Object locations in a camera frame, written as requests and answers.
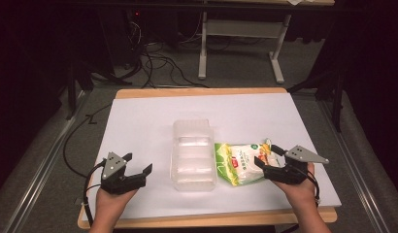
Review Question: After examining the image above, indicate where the white metal desk frame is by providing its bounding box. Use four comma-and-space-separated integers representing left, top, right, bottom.
197, 11, 292, 85

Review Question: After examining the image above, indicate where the person's left hand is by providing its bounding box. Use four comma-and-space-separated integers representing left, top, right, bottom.
95, 186, 139, 225

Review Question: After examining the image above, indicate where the metal floor rail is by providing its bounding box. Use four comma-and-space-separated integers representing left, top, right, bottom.
318, 99, 393, 233
2, 89, 88, 233

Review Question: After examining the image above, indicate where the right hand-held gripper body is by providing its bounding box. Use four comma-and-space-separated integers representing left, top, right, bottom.
264, 145, 330, 185

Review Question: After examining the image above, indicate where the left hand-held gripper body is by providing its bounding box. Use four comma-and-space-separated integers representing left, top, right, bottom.
100, 151, 147, 195

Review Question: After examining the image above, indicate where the black stand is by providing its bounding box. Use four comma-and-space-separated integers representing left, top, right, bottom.
64, 57, 95, 121
286, 64, 348, 133

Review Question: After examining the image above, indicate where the white table mat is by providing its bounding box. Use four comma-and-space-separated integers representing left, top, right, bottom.
82, 92, 343, 221

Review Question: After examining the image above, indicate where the person's right hand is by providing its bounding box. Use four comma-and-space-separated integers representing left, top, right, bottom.
272, 162, 318, 208

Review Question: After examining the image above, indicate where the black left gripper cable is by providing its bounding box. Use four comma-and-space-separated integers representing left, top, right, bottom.
82, 160, 107, 227

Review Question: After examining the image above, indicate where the bundle of black floor cables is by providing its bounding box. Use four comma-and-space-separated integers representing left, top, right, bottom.
121, 18, 211, 89

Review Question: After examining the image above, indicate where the green and white snack packet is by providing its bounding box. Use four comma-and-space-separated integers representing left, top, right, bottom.
214, 138, 282, 187

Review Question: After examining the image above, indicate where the long black floor cable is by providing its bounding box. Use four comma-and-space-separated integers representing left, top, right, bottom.
62, 102, 114, 179

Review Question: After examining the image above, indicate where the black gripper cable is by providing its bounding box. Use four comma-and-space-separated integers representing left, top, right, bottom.
82, 160, 107, 227
304, 170, 321, 206

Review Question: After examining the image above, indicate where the clear plastic container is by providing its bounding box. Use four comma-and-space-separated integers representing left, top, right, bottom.
169, 118, 217, 192

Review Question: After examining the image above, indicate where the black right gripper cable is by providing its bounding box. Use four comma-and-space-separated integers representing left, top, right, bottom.
304, 170, 321, 206

